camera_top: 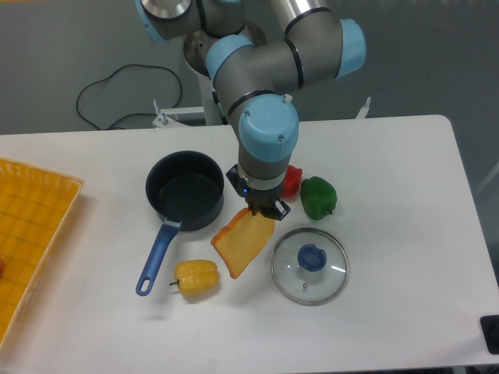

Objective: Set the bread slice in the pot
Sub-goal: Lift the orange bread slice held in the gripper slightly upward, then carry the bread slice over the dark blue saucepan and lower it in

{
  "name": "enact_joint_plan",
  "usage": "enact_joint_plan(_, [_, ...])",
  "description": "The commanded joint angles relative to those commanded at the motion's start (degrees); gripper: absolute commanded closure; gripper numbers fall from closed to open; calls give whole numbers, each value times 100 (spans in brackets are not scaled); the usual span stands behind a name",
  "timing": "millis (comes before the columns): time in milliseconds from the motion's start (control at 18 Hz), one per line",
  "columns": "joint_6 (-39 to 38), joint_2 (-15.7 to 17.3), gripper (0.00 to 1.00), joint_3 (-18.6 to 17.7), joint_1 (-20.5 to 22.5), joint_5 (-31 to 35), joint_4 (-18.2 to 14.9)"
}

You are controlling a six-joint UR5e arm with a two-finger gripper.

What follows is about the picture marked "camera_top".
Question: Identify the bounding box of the dark pot with blue handle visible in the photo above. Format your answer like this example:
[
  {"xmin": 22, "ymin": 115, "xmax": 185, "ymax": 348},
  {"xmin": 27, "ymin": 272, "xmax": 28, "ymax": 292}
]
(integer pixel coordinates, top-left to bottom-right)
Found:
[{"xmin": 136, "ymin": 150, "xmax": 225, "ymax": 296}]

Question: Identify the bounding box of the black cable on floor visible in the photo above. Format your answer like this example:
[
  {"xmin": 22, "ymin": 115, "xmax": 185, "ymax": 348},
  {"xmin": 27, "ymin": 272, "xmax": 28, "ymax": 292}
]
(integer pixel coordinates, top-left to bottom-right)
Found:
[{"xmin": 76, "ymin": 64, "xmax": 183, "ymax": 131}]

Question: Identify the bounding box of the yellow toy bell pepper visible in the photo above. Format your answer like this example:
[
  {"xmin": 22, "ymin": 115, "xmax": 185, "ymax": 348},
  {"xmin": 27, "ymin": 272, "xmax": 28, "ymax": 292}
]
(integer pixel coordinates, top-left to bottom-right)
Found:
[{"xmin": 169, "ymin": 259, "xmax": 220, "ymax": 297}]

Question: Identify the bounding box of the black device at table edge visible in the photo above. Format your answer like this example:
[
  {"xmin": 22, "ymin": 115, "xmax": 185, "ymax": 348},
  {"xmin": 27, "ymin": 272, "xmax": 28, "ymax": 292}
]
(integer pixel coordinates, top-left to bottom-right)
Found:
[{"xmin": 480, "ymin": 315, "xmax": 499, "ymax": 355}]

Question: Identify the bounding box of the glass lid with blue knob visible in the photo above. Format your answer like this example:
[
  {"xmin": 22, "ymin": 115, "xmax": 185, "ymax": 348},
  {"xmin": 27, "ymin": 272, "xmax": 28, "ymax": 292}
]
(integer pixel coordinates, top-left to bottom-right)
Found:
[{"xmin": 270, "ymin": 228, "xmax": 350, "ymax": 306}]

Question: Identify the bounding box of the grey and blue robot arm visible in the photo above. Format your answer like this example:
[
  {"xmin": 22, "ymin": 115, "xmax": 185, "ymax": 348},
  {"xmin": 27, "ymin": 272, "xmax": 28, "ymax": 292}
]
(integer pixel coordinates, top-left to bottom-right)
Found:
[{"xmin": 136, "ymin": 1, "xmax": 366, "ymax": 220}]

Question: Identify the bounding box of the yellow plastic basket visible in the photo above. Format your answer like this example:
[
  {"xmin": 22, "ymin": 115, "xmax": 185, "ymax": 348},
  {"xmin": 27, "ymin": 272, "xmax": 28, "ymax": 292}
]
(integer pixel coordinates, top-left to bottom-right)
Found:
[{"xmin": 1, "ymin": 158, "xmax": 84, "ymax": 344}]

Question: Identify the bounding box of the orange toy bread slice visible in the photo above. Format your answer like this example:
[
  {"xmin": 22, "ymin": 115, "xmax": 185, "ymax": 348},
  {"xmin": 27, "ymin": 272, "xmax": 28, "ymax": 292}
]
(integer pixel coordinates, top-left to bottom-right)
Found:
[{"xmin": 211, "ymin": 208, "xmax": 275, "ymax": 279}]

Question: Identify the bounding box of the green toy bell pepper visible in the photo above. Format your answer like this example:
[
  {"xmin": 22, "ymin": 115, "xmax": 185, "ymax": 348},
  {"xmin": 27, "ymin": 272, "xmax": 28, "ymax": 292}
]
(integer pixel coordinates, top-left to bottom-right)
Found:
[{"xmin": 300, "ymin": 176, "xmax": 338, "ymax": 221}]

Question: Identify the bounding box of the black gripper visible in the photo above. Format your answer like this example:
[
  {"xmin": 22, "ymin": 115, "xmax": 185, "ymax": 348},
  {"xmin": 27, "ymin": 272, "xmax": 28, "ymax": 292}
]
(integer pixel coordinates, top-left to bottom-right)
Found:
[{"xmin": 225, "ymin": 164, "xmax": 291, "ymax": 221}]

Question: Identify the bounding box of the red toy bell pepper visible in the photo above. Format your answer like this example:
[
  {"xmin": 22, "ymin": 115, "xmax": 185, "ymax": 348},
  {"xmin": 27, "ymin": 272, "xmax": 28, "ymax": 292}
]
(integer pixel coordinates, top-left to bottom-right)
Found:
[{"xmin": 281, "ymin": 165, "xmax": 303, "ymax": 199}]

